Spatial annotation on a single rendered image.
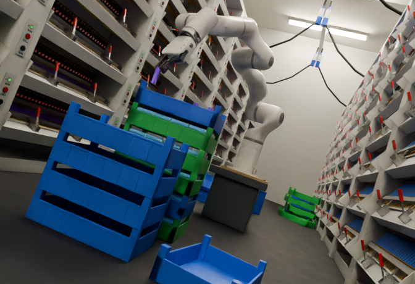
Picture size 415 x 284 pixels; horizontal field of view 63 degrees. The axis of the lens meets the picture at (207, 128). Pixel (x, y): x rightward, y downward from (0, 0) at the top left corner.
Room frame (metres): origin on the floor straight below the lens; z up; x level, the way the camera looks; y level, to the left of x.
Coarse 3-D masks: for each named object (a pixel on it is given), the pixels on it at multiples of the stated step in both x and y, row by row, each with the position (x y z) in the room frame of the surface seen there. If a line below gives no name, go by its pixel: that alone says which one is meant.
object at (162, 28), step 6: (162, 18) 1.82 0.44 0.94; (162, 24) 1.86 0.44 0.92; (162, 30) 1.90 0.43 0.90; (168, 30) 1.94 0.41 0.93; (162, 36) 2.12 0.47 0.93; (168, 36) 1.98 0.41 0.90; (168, 42) 2.22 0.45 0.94; (192, 54) 2.40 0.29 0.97; (186, 60) 2.33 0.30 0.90; (192, 60) 2.40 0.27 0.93
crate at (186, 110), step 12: (144, 84) 1.18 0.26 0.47; (144, 96) 1.17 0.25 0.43; (156, 96) 1.16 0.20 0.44; (168, 96) 1.16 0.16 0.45; (156, 108) 1.16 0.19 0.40; (168, 108) 1.15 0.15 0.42; (180, 108) 1.15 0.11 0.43; (192, 108) 1.14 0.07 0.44; (216, 108) 1.13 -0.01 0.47; (180, 120) 1.28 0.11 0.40; (192, 120) 1.14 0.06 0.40; (204, 120) 1.13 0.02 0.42; (216, 120) 1.13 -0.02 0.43; (216, 132) 1.22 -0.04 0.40
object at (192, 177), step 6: (126, 156) 1.17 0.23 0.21; (144, 162) 1.16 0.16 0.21; (192, 174) 1.13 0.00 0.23; (204, 174) 1.30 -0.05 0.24; (180, 180) 1.13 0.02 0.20; (186, 180) 1.13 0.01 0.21; (192, 180) 1.12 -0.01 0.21; (180, 186) 1.13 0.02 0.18; (186, 186) 1.13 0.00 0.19; (192, 186) 1.12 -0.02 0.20; (198, 186) 1.25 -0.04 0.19; (180, 192) 1.13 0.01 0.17; (186, 192) 1.13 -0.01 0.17; (192, 192) 1.16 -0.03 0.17; (198, 192) 1.30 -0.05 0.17
